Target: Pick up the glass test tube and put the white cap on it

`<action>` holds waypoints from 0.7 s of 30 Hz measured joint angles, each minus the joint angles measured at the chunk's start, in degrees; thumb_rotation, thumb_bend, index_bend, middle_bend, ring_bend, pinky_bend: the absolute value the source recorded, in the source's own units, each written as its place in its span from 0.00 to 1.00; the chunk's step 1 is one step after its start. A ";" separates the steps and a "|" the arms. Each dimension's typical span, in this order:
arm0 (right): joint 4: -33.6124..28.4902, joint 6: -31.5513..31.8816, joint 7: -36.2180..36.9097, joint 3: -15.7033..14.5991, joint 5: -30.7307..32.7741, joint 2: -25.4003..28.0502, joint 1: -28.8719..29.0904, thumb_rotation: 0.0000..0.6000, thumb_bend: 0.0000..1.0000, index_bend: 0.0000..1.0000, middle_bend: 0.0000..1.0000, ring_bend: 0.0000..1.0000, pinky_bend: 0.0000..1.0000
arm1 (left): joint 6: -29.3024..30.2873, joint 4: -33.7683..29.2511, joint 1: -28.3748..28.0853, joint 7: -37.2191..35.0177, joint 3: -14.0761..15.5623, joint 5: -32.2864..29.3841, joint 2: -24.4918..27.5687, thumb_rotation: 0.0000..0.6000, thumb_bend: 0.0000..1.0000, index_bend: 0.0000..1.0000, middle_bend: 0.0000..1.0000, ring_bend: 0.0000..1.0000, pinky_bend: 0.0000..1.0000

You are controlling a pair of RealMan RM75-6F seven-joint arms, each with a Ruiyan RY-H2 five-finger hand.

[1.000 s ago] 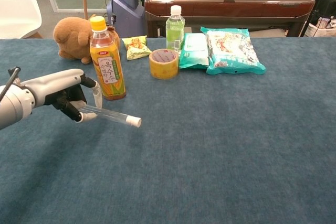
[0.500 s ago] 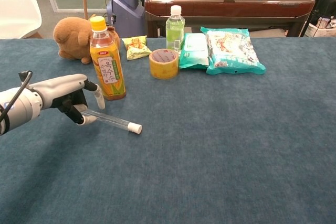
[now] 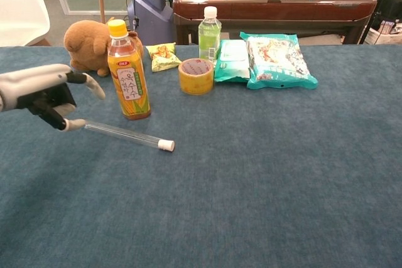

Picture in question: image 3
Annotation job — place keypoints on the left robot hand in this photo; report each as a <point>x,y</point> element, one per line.
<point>31,81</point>

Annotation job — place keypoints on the clear glass test tube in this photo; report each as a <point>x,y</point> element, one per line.
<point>125,135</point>

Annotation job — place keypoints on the white tube cap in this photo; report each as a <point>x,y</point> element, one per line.
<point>166,145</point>

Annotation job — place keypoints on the brown capybara plush toy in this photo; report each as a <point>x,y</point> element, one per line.
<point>86,45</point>

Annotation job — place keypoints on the white chair wooden legs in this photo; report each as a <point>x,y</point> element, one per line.
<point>19,7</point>

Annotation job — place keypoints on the corn tea bottle yellow cap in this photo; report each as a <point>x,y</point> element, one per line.
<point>128,83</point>

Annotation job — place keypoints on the yellow snack bag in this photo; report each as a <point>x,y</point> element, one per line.
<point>161,57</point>

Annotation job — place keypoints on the blue-grey machine base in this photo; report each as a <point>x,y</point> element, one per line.
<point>150,7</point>

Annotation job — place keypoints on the yellow tape roll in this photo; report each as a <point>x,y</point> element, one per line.
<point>196,84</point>

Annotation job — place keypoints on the clear water bottle green label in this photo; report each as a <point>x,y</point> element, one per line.
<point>208,39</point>

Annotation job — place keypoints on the teal wet wipes pack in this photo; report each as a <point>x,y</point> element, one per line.
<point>230,61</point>

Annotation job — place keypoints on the blue felt table mat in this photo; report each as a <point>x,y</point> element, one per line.
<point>220,202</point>

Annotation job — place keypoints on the teal noodle package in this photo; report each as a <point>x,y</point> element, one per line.
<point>276,61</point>

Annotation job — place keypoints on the brown mahjong table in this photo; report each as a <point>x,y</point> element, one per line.
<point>276,10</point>

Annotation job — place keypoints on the black tripod stand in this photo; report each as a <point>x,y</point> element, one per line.
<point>375,7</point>

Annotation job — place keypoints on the white box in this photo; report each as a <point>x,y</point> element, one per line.
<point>381,34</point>

